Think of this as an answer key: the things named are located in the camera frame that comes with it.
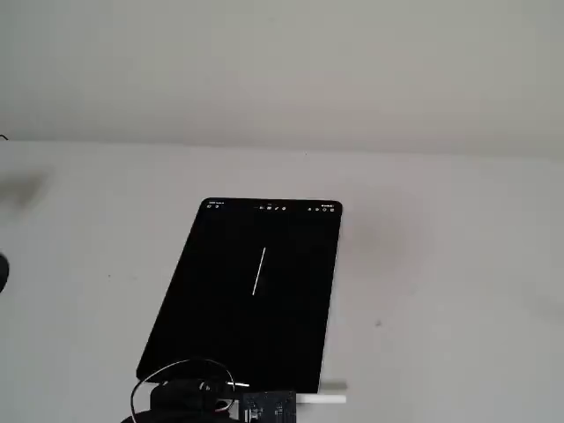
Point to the black round object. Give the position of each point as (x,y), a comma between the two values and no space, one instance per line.
(3,272)

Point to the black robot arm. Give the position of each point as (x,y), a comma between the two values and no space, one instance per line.
(180,401)

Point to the white stylus pencil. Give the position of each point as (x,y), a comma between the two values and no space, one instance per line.
(321,399)

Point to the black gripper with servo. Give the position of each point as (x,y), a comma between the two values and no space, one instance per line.
(178,393)

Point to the black-screen silver tablet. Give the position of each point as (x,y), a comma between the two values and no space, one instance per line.
(247,326)

